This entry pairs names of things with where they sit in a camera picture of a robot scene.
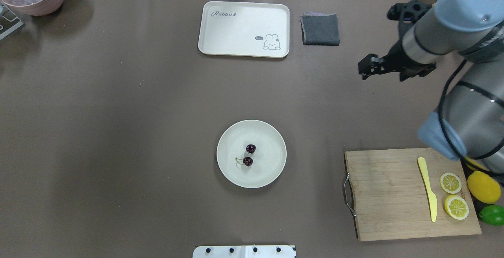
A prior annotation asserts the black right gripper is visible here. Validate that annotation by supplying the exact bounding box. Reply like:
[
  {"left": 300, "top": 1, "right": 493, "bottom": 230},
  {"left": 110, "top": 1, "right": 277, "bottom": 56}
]
[{"left": 358, "top": 1, "right": 436, "bottom": 82}]

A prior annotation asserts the beige round plate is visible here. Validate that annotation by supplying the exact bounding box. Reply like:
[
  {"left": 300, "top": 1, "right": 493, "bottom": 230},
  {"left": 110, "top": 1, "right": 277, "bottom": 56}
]
[{"left": 216, "top": 120, "right": 287, "bottom": 189}]

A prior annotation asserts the dark red cherry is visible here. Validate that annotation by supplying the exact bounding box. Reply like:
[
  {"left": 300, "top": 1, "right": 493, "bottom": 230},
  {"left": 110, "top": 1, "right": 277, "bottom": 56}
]
[
  {"left": 245, "top": 144, "right": 257, "bottom": 154},
  {"left": 235, "top": 156, "right": 254, "bottom": 167}
]

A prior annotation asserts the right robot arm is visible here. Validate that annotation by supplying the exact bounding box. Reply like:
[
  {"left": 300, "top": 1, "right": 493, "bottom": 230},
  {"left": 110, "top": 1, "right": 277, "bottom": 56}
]
[{"left": 358, "top": 0, "right": 503, "bottom": 181}]

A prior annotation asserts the cream rabbit tray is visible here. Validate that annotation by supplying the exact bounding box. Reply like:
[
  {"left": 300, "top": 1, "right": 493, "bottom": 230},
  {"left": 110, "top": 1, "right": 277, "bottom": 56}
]
[{"left": 198, "top": 1, "right": 290, "bottom": 58}]

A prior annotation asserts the grey folded cloth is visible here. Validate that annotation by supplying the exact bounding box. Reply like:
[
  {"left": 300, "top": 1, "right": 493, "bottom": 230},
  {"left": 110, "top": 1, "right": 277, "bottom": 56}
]
[{"left": 300, "top": 12, "right": 340, "bottom": 46}]

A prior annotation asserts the yellow plastic knife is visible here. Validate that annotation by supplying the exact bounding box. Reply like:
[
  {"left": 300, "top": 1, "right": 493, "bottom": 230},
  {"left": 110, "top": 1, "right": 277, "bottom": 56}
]
[{"left": 417, "top": 156, "right": 437, "bottom": 222}]

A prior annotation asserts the whole yellow lemon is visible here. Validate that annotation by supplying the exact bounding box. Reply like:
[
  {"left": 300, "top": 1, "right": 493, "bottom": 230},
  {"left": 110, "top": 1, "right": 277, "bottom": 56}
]
[
  {"left": 464, "top": 157, "right": 489, "bottom": 173},
  {"left": 467, "top": 171, "right": 502, "bottom": 204}
]

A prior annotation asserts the lemon slice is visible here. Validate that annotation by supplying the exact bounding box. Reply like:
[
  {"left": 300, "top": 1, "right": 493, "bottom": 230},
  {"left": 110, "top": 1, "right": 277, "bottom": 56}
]
[
  {"left": 443, "top": 195, "right": 469, "bottom": 220},
  {"left": 439, "top": 172, "right": 461, "bottom": 195}
]

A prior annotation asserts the green lime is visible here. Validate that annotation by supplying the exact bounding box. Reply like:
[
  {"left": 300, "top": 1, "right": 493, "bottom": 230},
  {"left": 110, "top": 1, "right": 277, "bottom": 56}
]
[{"left": 478, "top": 204, "right": 504, "bottom": 226}]

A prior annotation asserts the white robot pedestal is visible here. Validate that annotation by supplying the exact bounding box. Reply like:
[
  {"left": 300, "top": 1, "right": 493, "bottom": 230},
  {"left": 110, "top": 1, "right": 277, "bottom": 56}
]
[{"left": 192, "top": 244, "right": 297, "bottom": 258}]

